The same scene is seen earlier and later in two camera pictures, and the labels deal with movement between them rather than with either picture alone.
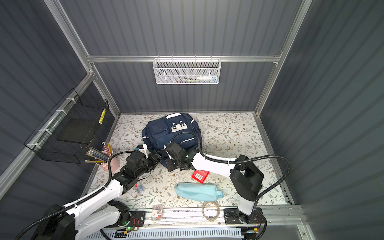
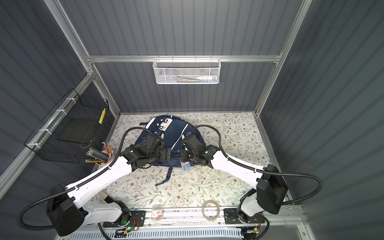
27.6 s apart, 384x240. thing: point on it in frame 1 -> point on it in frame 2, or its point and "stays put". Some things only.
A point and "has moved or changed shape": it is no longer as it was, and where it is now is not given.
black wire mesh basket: (70, 127) stays put
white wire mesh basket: (186, 71) stays put
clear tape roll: (218, 209) stays put
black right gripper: (170, 167) -> (182, 153)
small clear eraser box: (157, 212) stays put
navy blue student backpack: (175, 127) has moved or changed shape
